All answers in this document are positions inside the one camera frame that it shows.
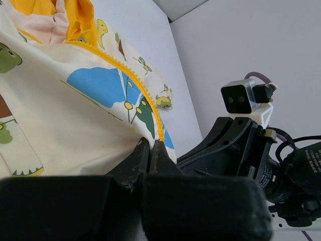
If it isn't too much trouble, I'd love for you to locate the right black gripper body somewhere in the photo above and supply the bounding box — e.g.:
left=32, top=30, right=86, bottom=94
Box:
left=236, top=117, right=276, bottom=190

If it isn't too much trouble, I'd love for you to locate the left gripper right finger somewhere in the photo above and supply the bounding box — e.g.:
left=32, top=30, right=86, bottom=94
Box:
left=144, top=141, right=272, bottom=240

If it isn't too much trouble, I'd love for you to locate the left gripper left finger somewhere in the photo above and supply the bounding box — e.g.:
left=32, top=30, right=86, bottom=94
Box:
left=0, top=137, right=150, bottom=241

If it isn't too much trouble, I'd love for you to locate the cream dinosaur print hooded jacket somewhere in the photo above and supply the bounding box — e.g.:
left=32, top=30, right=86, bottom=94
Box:
left=1, top=1, right=177, bottom=178

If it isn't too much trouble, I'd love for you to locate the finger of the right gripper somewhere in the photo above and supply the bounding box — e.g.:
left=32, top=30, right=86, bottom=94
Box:
left=179, top=118, right=249, bottom=176
left=177, top=117, right=234, bottom=163

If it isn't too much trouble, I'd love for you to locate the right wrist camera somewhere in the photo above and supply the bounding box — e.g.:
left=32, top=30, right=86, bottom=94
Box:
left=221, top=78, right=277, bottom=128

